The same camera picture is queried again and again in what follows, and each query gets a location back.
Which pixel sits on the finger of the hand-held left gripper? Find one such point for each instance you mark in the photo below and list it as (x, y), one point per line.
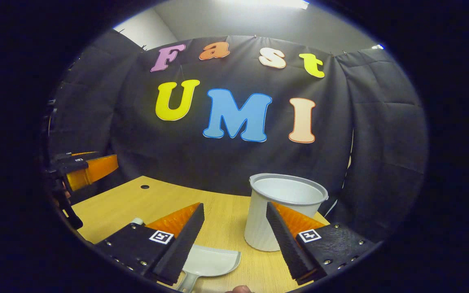
(77, 156)
(92, 171)

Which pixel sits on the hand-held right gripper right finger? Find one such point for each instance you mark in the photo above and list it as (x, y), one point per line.
(289, 244)

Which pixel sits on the small grey dustpan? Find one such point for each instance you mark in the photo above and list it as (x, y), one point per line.
(212, 260)

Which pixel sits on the small white broom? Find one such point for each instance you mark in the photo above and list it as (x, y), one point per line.
(137, 221)

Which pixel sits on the wooden desktop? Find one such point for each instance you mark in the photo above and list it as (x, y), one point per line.
(222, 215)

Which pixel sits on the white plastic garbage bin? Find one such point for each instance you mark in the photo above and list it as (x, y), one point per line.
(275, 191)

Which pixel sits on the black backdrop cloth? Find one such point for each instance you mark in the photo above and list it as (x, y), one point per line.
(238, 162)

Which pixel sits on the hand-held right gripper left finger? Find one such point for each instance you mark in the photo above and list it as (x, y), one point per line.
(177, 250)

